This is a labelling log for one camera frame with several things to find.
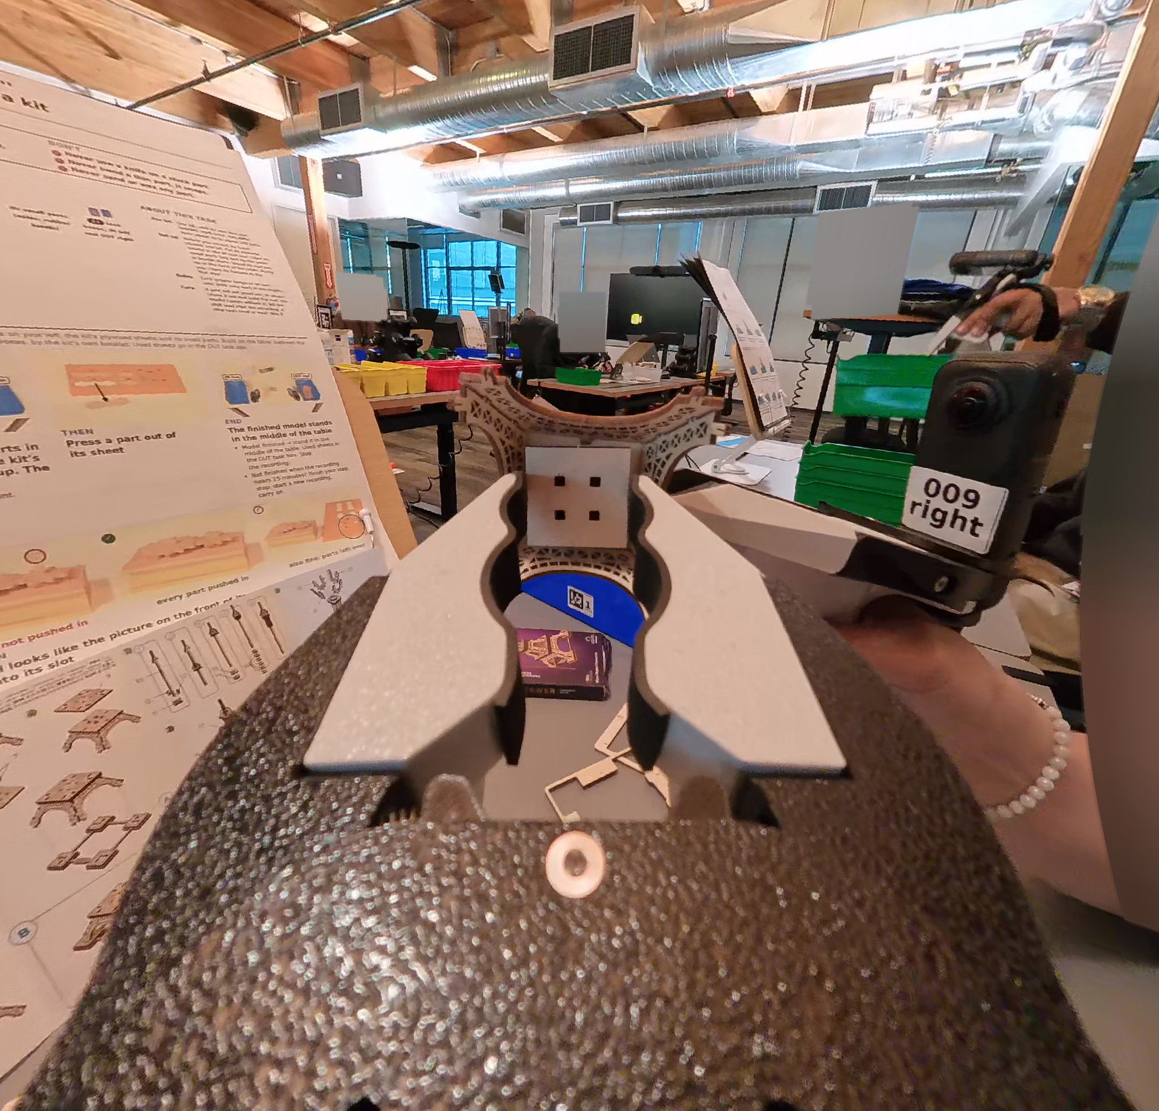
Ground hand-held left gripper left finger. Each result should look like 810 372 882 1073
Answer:
303 473 529 823

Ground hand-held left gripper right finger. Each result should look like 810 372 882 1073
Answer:
627 475 855 823

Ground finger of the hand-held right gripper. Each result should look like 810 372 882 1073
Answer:
672 486 909 604

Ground wooden lattice tower base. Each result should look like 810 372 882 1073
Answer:
457 370 724 587

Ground wooden desk black legs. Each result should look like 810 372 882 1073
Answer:
358 390 464 506

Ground nested green trays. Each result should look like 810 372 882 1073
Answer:
795 441 918 533

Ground green slatted crate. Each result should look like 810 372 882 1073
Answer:
833 354 953 453

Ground purple model kit box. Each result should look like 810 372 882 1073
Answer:
516 630 612 702

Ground blue plastic bin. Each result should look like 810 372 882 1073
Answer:
521 572 646 646

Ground wooden parts sheet with cutouts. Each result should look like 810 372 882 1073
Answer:
544 708 676 828

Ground standing poster board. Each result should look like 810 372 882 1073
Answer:
684 258 791 437

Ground wooden poster board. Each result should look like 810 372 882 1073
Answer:
340 395 418 561

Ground yellow plastic bins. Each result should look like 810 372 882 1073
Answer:
335 361 428 398

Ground illustrated instruction poster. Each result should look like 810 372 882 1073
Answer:
0 61 377 642

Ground metal air vent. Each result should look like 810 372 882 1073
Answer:
551 8 652 91

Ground black wall monitor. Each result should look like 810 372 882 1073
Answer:
606 268 713 352

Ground white bead bracelet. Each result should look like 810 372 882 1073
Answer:
986 695 1076 825

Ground silver ventilation duct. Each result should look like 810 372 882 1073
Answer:
280 15 1116 157

